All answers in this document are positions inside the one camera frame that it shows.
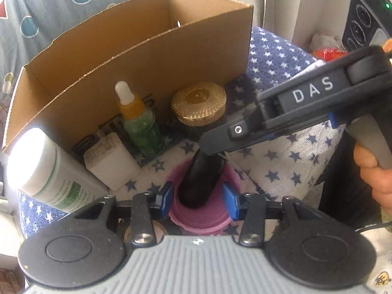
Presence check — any black cable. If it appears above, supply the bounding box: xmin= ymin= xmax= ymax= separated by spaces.
xmin=355 ymin=221 xmax=392 ymax=234

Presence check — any white printed clothing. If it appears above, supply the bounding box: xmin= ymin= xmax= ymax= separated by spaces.
xmin=358 ymin=230 xmax=392 ymax=294

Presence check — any black jar gold lid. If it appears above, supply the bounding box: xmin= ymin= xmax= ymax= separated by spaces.
xmin=171 ymin=83 xmax=228 ymax=138

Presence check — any cardboard box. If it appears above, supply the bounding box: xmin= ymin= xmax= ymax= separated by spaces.
xmin=2 ymin=0 xmax=254 ymax=157

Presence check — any white bottle green label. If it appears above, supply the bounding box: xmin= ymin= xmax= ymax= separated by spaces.
xmin=6 ymin=127 xmax=108 ymax=215

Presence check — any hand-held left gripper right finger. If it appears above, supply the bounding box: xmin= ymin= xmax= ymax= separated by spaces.
xmin=222 ymin=182 xmax=327 ymax=247

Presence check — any star printed blanket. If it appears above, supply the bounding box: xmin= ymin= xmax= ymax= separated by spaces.
xmin=18 ymin=26 xmax=348 ymax=241

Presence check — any grey sheet with circles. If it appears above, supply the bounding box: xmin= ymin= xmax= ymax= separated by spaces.
xmin=0 ymin=0 xmax=129 ymax=105

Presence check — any person's right hand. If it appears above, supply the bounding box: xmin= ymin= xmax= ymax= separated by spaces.
xmin=353 ymin=142 xmax=392 ymax=219

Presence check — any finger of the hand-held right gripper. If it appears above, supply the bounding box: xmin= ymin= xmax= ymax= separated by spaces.
xmin=199 ymin=119 xmax=267 ymax=157

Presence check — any white curtain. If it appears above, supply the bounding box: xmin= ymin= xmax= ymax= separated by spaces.
xmin=234 ymin=0 xmax=328 ymax=42

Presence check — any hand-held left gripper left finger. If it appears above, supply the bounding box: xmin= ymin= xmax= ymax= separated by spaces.
xmin=72 ymin=181 xmax=176 ymax=247

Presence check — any white rectangular block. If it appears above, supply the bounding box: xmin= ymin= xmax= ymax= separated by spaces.
xmin=83 ymin=132 xmax=142 ymax=191

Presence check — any red and white bag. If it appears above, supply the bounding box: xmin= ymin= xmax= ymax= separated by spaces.
xmin=308 ymin=31 xmax=348 ymax=61

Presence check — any green dropper bottle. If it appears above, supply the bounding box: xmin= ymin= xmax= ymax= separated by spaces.
xmin=115 ymin=80 xmax=164 ymax=157

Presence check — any black tube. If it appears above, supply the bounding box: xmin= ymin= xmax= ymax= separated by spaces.
xmin=178 ymin=150 xmax=225 ymax=210

